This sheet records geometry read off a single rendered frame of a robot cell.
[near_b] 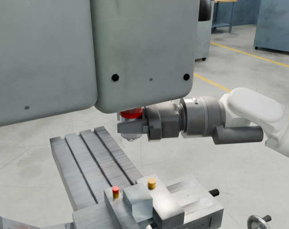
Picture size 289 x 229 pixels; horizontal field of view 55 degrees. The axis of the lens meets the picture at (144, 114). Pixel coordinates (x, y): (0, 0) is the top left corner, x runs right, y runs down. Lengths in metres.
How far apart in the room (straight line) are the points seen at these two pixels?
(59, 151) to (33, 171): 1.53
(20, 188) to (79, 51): 2.16
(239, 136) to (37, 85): 0.39
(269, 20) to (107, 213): 6.17
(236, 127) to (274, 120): 0.07
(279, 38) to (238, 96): 6.02
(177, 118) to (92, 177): 0.47
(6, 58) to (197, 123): 0.36
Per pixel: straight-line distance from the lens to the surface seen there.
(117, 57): 0.41
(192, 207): 0.74
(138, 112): 0.56
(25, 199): 2.36
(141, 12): 0.42
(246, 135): 0.59
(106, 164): 0.99
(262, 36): 6.71
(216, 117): 0.57
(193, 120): 0.56
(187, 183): 0.81
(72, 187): 0.92
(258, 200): 2.34
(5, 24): 0.35
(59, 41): 0.36
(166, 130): 0.56
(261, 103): 0.60
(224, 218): 1.11
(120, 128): 0.56
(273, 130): 0.59
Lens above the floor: 1.52
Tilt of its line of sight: 27 degrees down
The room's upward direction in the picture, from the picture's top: straight up
